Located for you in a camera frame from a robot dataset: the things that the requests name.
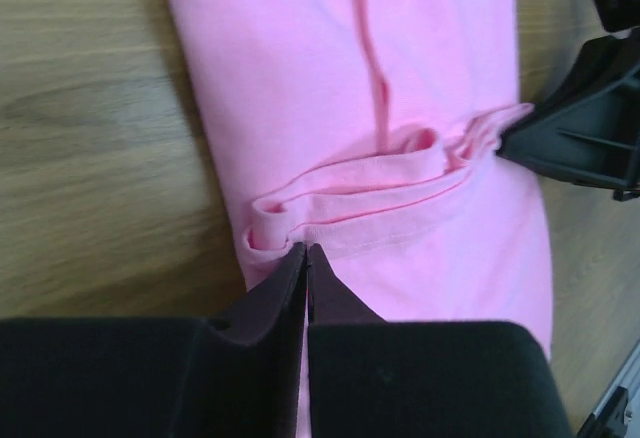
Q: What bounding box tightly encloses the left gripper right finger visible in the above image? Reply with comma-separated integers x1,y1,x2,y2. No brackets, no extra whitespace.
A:
307,246,572,437

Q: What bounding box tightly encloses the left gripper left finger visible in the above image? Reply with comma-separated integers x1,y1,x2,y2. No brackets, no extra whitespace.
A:
1,244,306,437

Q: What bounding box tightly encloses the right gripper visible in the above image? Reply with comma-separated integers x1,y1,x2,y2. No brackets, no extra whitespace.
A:
498,0,639,202

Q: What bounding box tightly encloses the pink t-shirt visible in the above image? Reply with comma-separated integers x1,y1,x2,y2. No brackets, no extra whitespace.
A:
169,0,553,349

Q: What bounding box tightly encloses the aluminium frame rail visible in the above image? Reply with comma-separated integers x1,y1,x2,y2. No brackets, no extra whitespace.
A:
576,342,640,438

